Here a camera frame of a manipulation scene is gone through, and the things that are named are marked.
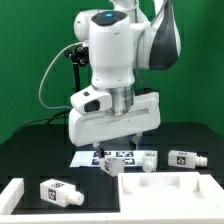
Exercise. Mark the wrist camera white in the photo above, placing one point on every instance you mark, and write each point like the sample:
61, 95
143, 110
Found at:
90, 100

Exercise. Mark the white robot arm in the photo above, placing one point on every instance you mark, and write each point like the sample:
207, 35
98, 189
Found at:
121, 42

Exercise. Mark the white obstacle fence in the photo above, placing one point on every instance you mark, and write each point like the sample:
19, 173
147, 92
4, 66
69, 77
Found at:
14, 191

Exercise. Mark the white square tabletop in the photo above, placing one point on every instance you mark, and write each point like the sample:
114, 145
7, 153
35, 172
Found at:
169, 192

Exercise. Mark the tag sheet white base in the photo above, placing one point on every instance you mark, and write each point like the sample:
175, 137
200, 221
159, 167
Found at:
91, 158

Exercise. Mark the black camera stand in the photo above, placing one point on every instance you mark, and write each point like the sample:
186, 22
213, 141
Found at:
80, 58

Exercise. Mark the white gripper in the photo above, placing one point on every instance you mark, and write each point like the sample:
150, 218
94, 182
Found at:
92, 128

